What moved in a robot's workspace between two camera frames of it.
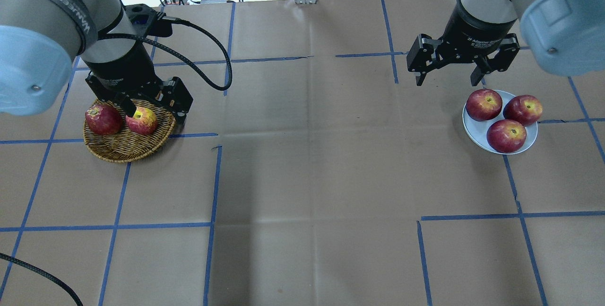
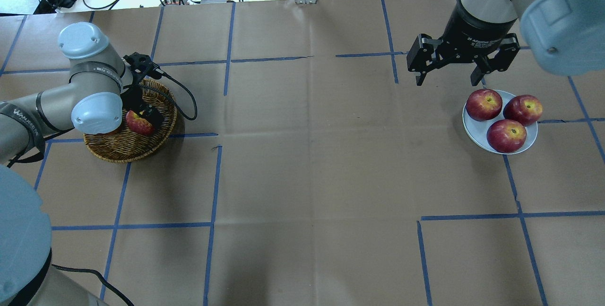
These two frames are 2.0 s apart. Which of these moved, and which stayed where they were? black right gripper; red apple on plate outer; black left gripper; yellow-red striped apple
Moved: black left gripper
Stayed: red apple on plate outer; black right gripper; yellow-red striped apple
